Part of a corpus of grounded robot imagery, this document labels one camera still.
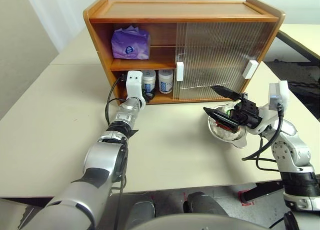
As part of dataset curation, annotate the white lidded mayonnaise jar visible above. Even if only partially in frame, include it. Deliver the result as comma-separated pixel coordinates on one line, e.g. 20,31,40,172
158,69,175,94
141,69,157,94

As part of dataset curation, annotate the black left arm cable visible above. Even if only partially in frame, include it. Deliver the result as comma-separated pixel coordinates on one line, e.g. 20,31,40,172
104,74,129,230

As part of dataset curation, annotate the ribbed glass sliding door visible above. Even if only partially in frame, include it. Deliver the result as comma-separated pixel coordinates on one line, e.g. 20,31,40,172
184,22,276,99
175,22,266,101

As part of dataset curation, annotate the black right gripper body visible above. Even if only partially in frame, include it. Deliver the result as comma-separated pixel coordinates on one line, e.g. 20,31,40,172
233,92,263,128

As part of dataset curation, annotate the purple tissue pack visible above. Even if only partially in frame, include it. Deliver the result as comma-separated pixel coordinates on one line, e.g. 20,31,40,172
110,25,151,60

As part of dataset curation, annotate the black table frame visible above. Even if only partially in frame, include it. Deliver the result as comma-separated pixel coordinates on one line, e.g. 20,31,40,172
276,29,320,65

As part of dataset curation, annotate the steel bowl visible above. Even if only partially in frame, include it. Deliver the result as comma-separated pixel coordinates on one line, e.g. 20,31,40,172
206,104,248,149

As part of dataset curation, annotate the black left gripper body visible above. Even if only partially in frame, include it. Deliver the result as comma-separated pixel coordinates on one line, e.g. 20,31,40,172
142,89,156,103

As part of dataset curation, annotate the white door handle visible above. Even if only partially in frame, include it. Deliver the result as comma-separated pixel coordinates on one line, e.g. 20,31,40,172
175,61,185,81
242,60,259,79

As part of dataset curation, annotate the black table leg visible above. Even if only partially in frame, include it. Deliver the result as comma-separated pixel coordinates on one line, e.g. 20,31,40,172
243,181,286,204

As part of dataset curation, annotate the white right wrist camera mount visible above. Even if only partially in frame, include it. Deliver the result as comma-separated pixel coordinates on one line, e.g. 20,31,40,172
248,80,291,135

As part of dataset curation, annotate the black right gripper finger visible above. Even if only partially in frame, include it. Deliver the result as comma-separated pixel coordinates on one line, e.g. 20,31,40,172
202,106,241,134
210,84,245,101

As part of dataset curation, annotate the brown wooden cabinet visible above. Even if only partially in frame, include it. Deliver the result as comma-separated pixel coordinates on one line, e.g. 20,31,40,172
83,0,287,105

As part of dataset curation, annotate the grey robot torso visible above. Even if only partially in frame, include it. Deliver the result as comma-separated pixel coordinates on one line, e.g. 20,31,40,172
123,213,288,230

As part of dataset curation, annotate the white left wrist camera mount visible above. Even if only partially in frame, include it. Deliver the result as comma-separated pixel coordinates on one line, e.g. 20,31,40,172
125,70,147,108

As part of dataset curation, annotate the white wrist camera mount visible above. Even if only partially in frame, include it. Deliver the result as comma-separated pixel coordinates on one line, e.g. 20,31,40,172
125,70,147,108
248,80,291,135

